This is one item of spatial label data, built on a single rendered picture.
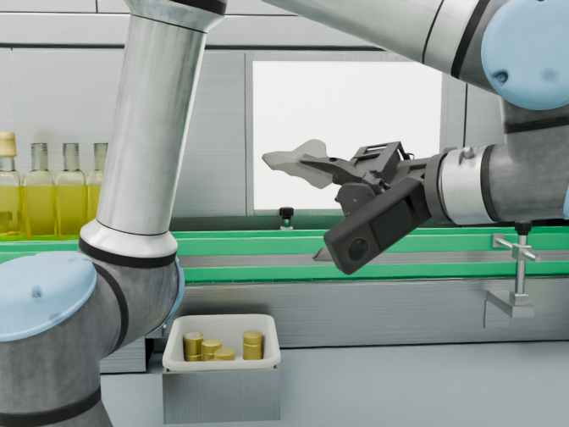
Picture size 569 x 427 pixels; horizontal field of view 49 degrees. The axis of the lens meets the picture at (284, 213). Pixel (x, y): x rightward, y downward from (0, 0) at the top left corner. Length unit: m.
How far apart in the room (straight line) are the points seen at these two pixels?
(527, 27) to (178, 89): 0.39
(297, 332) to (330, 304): 0.08
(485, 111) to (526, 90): 1.01
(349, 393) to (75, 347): 0.52
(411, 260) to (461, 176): 0.63
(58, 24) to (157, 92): 0.70
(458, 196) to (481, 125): 0.84
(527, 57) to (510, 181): 0.18
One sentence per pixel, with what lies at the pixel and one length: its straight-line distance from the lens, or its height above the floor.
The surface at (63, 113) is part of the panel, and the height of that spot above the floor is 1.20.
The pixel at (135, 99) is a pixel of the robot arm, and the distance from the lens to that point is 0.70.
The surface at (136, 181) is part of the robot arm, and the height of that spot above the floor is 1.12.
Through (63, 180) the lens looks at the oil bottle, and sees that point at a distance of 1.21.
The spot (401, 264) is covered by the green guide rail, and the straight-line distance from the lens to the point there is 1.22.
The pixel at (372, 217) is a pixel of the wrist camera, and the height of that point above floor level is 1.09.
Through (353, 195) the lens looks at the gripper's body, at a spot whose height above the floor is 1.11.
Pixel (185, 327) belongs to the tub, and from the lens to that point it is 1.12.
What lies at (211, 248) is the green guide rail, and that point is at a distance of 1.17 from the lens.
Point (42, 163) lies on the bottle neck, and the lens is 1.23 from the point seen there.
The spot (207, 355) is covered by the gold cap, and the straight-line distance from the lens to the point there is 1.07.
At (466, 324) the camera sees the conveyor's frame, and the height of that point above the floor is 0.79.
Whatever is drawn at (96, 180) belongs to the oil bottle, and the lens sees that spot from 1.19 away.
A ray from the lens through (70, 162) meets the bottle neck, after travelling 1.22.
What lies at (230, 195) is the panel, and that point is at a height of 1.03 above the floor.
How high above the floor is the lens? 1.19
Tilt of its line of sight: 9 degrees down
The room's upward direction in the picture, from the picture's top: straight up
